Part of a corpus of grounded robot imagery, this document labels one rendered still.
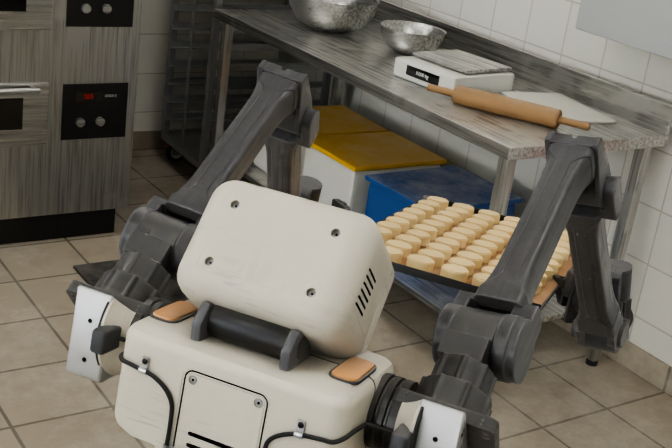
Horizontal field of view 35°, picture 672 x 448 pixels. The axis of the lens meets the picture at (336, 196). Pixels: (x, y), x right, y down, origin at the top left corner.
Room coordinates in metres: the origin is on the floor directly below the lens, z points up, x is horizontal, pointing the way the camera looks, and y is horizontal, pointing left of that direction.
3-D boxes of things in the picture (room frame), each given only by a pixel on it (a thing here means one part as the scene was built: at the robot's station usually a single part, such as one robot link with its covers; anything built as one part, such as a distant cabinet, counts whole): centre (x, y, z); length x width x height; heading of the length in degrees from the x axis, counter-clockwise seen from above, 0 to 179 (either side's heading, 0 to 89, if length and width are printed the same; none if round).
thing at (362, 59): (3.97, -0.22, 0.49); 1.90 x 0.72 x 0.98; 36
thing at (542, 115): (3.36, -0.51, 0.91); 0.56 x 0.06 x 0.06; 65
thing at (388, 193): (3.72, -0.39, 0.36); 0.46 x 0.38 x 0.26; 128
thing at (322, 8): (4.40, 0.13, 0.95); 0.39 x 0.39 x 0.14
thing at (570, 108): (3.56, -0.71, 0.89); 0.34 x 0.26 x 0.01; 25
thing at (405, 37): (4.15, -0.21, 0.93); 0.27 x 0.27 x 0.10
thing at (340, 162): (4.09, -0.13, 0.36); 0.46 x 0.38 x 0.26; 126
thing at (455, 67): (3.72, -0.36, 0.92); 0.32 x 0.30 x 0.09; 133
